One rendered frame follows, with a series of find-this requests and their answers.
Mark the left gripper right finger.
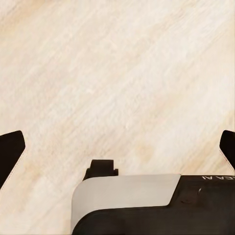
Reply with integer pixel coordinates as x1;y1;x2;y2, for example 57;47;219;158
219;130;235;170

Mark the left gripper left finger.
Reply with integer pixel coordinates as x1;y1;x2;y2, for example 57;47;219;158
0;130;25;188

